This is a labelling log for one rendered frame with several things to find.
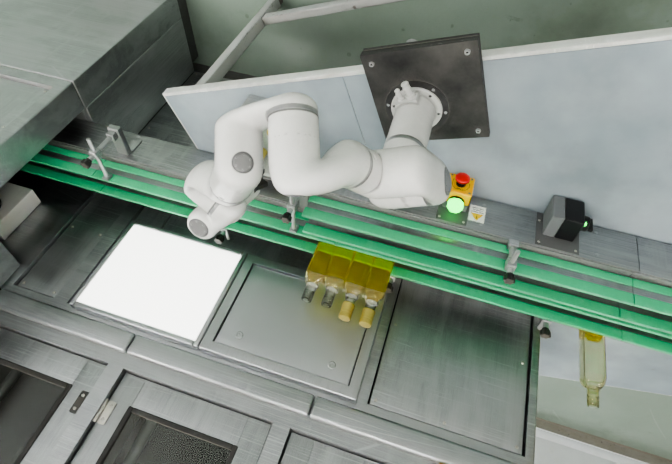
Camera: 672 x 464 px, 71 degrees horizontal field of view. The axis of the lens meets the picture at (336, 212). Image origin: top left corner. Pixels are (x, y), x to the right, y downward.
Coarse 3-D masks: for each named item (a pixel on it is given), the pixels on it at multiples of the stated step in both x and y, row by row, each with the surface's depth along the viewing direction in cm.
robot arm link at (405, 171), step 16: (384, 160) 86; (400, 160) 84; (416, 160) 83; (432, 160) 88; (384, 176) 85; (400, 176) 84; (416, 176) 83; (432, 176) 87; (448, 176) 95; (368, 192) 88; (384, 192) 87; (400, 192) 86; (416, 192) 85; (432, 192) 88; (448, 192) 95
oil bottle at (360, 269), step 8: (360, 256) 137; (368, 256) 137; (352, 264) 135; (360, 264) 135; (368, 264) 136; (352, 272) 134; (360, 272) 134; (368, 272) 134; (352, 280) 132; (360, 280) 132; (344, 288) 132; (352, 288) 131; (360, 288) 131; (360, 296) 132
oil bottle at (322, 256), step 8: (320, 248) 139; (328, 248) 139; (312, 256) 137; (320, 256) 137; (328, 256) 137; (312, 264) 135; (320, 264) 135; (328, 264) 136; (312, 272) 134; (320, 272) 134; (312, 280) 133; (320, 280) 133
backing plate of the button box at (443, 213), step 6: (438, 210) 132; (444, 210) 132; (468, 210) 132; (438, 216) 130; (444, 216) 131; (450, 216) 131; (456, 216) 131; (462, 216) 131; (456, 222) 129; (462, 222) 129
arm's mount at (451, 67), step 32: (384, 64) 110; (416, 64) 108; (448, 64) 105; (480, 64) 103; (384, 96) 117; (448, 96) 112; (480, 96) 109; (384, 128) 125; (448, 128) 119; (480, 128) 116
